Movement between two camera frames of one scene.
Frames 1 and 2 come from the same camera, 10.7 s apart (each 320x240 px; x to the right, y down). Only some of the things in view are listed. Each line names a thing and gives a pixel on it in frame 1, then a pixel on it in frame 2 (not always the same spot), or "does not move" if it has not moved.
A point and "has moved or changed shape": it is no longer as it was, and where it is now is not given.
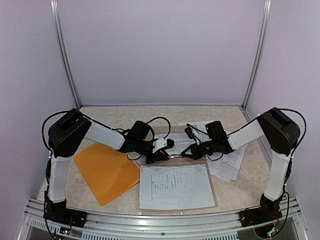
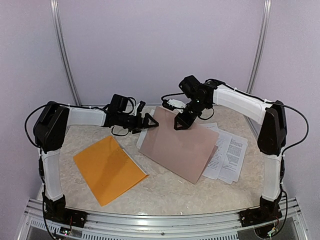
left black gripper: [158, 156] -> [139, 125]
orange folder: [110, 172] does not move
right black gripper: [197, 155] -> [181, 120]
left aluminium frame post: [56, 14] does not move
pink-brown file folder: [179, 161] -> [188, 152]
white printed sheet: [166, 186] has moved or changed shape
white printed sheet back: [200, 125] -> [213, 126]
